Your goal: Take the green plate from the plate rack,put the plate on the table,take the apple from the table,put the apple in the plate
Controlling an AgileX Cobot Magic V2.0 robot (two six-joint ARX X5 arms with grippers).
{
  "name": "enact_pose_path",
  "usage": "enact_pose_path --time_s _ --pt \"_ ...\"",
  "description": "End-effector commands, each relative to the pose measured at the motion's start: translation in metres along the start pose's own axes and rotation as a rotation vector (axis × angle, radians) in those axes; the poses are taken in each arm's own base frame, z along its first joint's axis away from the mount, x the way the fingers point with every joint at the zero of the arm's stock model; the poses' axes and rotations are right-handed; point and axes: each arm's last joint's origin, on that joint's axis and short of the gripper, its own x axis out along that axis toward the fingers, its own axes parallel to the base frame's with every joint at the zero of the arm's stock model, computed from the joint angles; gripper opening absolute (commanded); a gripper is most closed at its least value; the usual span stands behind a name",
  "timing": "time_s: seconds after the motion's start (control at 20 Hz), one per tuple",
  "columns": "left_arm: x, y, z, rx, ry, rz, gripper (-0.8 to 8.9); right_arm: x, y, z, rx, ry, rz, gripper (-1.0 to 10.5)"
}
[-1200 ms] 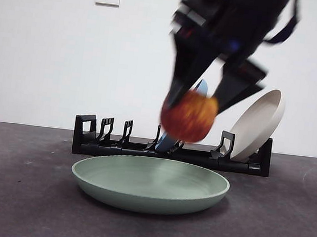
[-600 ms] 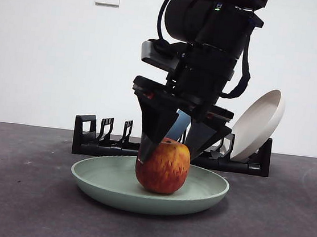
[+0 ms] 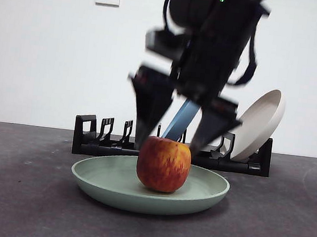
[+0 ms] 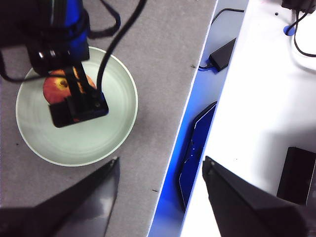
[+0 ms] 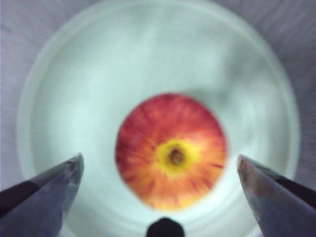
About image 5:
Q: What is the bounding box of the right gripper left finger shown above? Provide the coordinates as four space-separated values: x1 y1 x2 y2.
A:
0 152 84 237

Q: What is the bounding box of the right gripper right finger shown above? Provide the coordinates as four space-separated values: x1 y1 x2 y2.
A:
237 154 316 237

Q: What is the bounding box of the red yellow apple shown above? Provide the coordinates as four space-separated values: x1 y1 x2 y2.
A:
115 93 227 211

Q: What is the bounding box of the green plate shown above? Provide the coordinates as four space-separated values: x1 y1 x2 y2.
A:
16 0 301 237

